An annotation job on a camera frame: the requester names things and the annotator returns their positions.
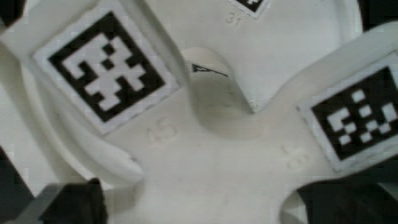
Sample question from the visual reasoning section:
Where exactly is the white cross-shaped table base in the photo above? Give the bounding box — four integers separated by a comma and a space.
0, 0, 398, 224

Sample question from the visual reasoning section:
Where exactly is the white round table top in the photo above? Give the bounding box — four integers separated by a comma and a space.
0, 0, 361, 192

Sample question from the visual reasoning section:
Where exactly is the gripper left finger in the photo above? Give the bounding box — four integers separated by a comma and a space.
39, 178, 109, 224

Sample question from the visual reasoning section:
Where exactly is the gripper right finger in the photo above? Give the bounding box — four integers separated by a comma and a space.
295, 174, 398, 224

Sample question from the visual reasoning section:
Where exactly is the white cylindrical table leg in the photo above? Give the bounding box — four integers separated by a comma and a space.
182, 47, 262, 139

